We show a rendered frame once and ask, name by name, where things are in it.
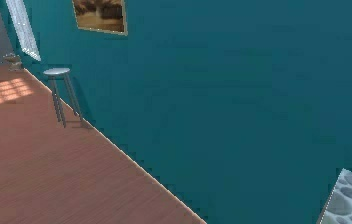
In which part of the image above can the grey round stool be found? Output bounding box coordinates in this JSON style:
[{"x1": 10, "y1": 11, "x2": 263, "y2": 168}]
[{"x1": 43, "y1": 67, "x2": 84, "y2": 129}]

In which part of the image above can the grey pebble pattern panel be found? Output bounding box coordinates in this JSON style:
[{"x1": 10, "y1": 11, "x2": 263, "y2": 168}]
[{"x1": 317, "y1": 168, "x2": 352, "y2": 224}]

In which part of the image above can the brown framed wall picture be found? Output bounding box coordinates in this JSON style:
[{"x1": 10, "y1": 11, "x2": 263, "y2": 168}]
[{"x1": 71, "y1": 0, "x2": 129, "y2": 36}]

